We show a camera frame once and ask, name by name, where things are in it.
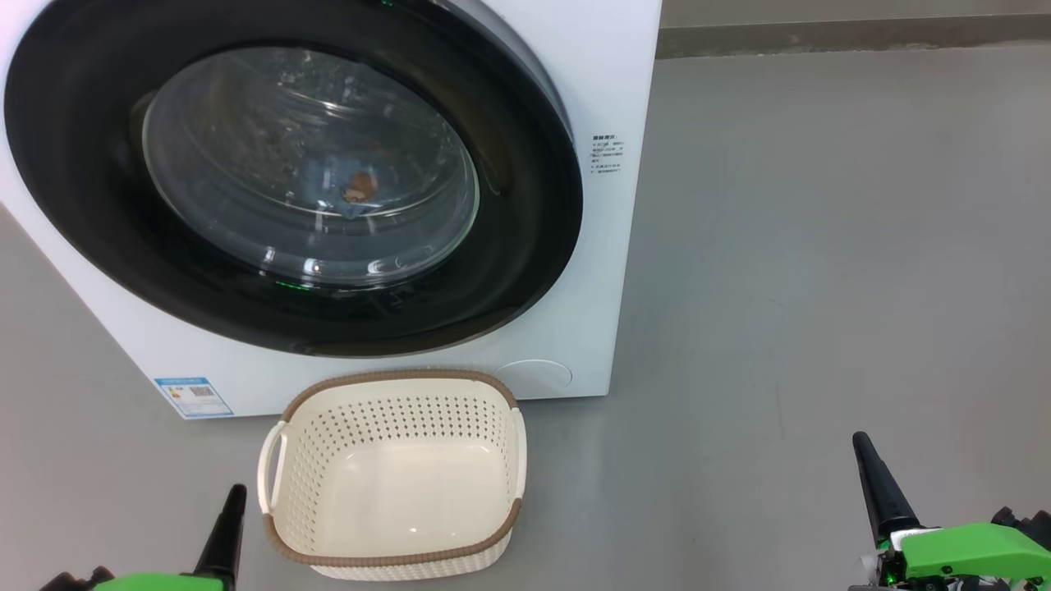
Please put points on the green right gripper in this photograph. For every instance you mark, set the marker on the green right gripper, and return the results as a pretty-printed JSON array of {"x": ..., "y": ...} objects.
[{"x": 977, "y": 554}]

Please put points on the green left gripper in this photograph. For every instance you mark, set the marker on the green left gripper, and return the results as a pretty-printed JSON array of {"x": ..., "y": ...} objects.
[{"x": 148, "y": 584}]

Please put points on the round black washer door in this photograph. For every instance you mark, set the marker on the round black washer door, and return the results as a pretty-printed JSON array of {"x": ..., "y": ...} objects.
[{"x": 82, "y": 205}]

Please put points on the blue garment small bear print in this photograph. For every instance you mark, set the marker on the blue garment small bear print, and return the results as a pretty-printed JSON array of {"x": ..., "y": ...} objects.
[{"x": 361, "y": 182}]

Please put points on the white front-load washing machine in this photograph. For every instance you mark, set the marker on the white front-load washing machine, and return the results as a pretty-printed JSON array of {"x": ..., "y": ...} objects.
[{"x": 591, "y": 287}]

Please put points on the blue energy label sticker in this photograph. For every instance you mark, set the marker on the blue energy label sticker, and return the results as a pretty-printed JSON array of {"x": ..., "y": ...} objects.
[{"x": 193, "y": 397}]

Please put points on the cream laundry basket brown rim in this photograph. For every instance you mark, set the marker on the cream laundry basket brown rim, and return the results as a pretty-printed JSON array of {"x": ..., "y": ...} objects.
[{"x": 394, "y": 492}]

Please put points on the round white filter cover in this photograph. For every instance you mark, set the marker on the round white filter cover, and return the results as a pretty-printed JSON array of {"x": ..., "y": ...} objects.
[{"x": 534, "y": 377}]

